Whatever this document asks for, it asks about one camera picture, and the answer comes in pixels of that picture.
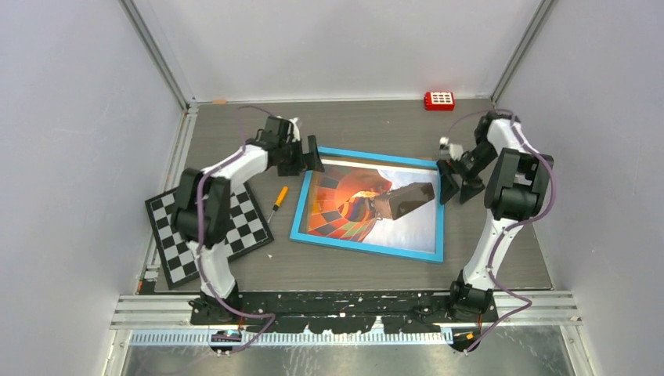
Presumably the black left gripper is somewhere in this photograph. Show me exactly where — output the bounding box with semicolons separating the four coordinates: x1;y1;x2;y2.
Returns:
278;136;323;178

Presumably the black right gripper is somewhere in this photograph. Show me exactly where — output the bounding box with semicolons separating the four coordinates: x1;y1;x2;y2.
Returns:
435;139;497;205

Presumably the orange handled screwdriver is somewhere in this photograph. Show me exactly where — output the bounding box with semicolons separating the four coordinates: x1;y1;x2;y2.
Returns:
267;186;289;223

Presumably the hot air balloon photo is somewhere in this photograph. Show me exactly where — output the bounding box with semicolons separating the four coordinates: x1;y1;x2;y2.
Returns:
300;161;438;254

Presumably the blue picture frame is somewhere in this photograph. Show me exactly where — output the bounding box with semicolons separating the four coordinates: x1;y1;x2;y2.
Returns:
290;146;445;263

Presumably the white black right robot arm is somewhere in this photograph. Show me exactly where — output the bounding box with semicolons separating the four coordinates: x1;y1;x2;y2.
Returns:
437;110;555;322

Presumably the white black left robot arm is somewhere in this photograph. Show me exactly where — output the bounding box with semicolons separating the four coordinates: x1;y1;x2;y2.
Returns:
171;115;324;324

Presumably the red toy brick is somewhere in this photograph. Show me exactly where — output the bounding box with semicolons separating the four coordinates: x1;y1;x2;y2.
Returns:
424;92;456;111

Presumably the black white chessboard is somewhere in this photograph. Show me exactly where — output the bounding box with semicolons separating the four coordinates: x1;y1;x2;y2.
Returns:
144;183;274;289

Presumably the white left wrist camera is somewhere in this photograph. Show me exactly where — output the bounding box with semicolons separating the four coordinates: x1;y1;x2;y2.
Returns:
289;117;301;142

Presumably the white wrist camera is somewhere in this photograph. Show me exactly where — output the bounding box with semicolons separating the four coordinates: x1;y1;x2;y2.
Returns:
289;117;301;142
438;136;464;161

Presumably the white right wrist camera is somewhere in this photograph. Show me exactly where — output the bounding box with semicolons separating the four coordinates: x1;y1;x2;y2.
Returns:
438;136;464;161

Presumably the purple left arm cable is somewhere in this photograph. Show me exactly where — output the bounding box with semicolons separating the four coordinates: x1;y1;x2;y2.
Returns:
196;106;279;359

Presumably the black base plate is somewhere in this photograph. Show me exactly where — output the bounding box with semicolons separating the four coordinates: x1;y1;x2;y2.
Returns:
189;291;498;334

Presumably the aluminium front rail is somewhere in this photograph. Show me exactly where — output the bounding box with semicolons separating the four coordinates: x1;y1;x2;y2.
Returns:
110;291;582;346

